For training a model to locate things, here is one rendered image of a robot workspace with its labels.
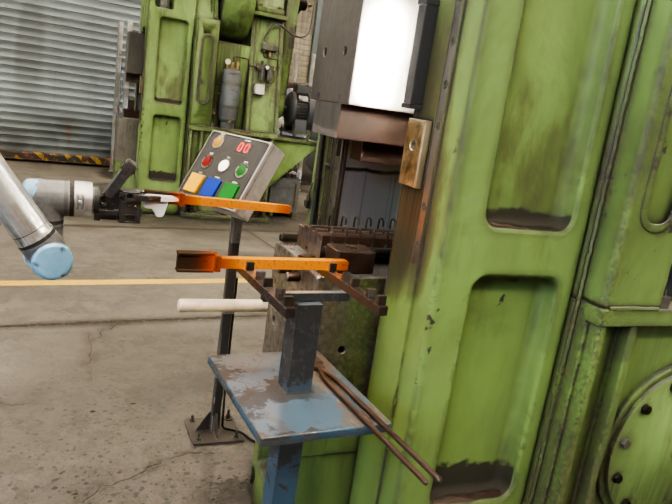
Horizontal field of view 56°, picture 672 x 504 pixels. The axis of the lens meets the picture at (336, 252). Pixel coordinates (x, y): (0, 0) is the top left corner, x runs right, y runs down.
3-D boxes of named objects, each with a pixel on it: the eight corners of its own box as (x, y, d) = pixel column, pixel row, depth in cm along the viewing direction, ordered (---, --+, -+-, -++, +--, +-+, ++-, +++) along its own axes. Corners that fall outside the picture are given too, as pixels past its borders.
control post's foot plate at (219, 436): (191, 447, 247) (193, 426, 245) (182, 419, 267) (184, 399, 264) (246, 443, 256) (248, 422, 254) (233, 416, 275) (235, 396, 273)
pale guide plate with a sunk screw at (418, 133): (414, 188, 161) (425, 120, 157) (397, 182, 169) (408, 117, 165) (421, 189, 162) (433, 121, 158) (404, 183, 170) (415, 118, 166)
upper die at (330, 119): (336, 138, 177) (341, 103, 175) (311, 131, 195) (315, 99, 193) (462, 153, 194) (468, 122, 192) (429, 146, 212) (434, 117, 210)
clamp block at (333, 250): (334, 273, 174) (338, 250, 173) (323, 264, 182) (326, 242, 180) (373, 274, 179) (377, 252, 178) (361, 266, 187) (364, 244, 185)
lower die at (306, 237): (319, 261, 185) (323, 232, 183) (296, 244, 203) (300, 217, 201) (441, 265, 202) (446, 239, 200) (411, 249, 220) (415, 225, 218)
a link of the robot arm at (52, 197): (20, 212, 163) (20, 173, 160) (73, 215, 168) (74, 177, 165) (18, 220, 154) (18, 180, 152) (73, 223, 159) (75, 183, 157)
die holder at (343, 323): (296, 427, 180) (317, 275, 170) (259, 369, 214) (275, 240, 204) (462, 414, 202) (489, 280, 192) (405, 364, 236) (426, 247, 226)
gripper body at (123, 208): (139, 217, 174) (92, 215, 169) (141, 186, 172) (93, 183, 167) (142, 224, 167) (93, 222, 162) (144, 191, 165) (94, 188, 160)
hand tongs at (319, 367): (443, 483, 117) (444, 478, 117) (424, 487, 115) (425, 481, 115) (309, 352, 168) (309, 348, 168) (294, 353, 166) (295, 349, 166)
